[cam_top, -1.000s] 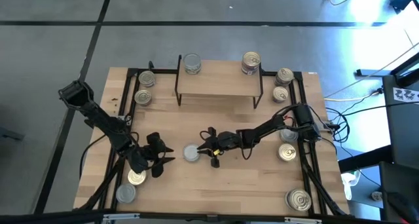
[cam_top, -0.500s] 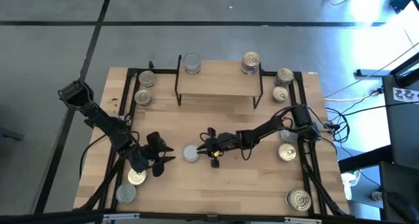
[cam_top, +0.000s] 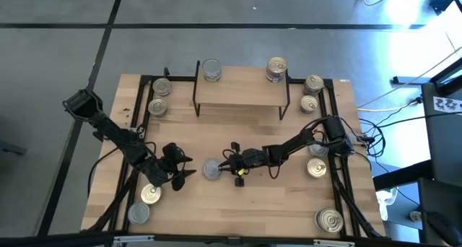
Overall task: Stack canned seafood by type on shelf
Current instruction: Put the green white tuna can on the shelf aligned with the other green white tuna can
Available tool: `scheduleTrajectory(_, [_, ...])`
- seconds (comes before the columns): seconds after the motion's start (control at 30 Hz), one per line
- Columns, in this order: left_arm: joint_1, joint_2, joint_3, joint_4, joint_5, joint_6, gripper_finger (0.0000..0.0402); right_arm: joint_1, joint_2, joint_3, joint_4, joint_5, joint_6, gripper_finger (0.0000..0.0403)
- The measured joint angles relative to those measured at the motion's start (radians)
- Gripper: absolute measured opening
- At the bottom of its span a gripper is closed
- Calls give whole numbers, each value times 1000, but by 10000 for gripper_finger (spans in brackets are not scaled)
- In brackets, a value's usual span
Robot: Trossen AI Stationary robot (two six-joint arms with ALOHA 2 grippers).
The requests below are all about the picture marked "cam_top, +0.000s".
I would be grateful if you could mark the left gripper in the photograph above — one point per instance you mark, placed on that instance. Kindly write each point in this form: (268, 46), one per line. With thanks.
(157, 171)

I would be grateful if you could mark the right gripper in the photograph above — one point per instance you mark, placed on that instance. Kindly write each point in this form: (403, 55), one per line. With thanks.
(254, 159)

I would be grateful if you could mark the blue pink salmon can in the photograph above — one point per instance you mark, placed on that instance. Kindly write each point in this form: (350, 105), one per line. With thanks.
(316, 167)
(151, 194)
(157, 107)
(314, 82)
(308, 103)
(275, 79)
(161, 86)
(309, 92)
(276, 64)

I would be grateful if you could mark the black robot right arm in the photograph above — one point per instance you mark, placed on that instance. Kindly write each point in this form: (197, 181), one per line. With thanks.
(299, 140)

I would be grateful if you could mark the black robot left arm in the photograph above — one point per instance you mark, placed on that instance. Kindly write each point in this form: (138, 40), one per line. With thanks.
(119, 138)

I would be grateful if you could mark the wooden shelf black metal legs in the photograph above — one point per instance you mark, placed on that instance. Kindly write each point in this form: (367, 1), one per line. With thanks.
(245, 90)

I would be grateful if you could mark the yellow tag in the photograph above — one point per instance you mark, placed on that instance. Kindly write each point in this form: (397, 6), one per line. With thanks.
(242, 172)

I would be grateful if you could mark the large silver ringed can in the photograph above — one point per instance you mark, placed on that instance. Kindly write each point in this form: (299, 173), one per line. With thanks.
(328, 220)

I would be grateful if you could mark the white sticker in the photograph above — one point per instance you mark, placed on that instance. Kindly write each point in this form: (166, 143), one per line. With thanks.
(344, 80)

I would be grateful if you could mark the black crossbeam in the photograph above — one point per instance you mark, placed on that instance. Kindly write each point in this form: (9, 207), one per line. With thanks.
(54, 240)

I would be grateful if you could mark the white plastic object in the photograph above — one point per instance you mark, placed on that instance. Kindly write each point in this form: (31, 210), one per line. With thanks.
(384, 203)

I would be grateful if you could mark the small round power adapter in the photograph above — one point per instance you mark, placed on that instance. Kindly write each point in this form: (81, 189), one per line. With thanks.
(415, 216)

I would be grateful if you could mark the black side desk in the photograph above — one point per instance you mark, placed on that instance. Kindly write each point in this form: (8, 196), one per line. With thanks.
(444, 142)

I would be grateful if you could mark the black computer mouse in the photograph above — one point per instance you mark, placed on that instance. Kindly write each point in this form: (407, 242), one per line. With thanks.
(442, 227)

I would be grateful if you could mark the white marker sheet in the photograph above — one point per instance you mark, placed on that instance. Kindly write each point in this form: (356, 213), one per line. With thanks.
(447, 105)

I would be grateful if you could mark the silver metal bracket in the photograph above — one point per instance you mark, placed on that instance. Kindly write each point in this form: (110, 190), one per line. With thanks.
(133, 239)
(334, 243)

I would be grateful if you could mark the black metal table frame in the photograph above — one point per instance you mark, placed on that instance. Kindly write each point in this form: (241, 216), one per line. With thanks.
(182, 78)

